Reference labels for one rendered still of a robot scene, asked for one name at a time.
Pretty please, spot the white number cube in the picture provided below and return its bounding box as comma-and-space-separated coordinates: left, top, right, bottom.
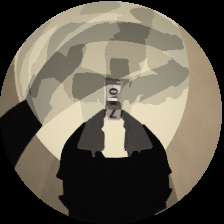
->
106, 83, 121, 98
105, 101, 122, 120

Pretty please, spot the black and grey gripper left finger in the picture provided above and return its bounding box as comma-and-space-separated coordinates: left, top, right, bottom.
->
56, 109, 105, 180

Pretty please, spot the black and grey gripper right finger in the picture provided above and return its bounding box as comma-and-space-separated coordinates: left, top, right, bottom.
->
121, 110, 172, 175

